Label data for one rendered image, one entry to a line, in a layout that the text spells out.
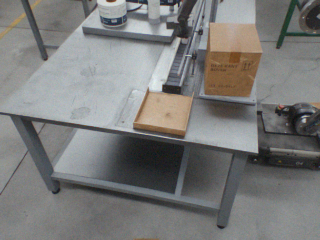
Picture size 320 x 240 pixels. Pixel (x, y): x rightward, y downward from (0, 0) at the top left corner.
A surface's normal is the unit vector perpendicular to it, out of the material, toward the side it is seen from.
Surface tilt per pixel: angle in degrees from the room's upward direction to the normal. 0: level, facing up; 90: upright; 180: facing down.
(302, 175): 0
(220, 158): 0
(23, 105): 0
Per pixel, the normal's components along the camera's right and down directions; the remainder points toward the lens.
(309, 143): -0.01, -0.73
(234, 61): -0.11, 0.69
